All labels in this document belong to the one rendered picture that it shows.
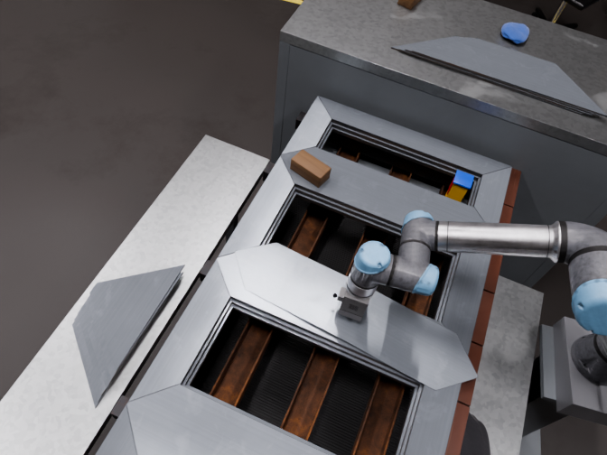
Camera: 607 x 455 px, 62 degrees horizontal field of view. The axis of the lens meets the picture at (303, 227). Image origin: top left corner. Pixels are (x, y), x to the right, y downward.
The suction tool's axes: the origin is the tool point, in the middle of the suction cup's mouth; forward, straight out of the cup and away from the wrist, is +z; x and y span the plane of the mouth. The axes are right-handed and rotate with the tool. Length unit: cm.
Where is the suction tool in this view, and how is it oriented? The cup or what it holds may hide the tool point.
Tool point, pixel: (350, 311)
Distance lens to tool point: 141.9
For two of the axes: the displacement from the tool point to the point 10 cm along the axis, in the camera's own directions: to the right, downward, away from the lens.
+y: -3.3, 7.6, -5.6
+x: 9.4, 3.3, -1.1
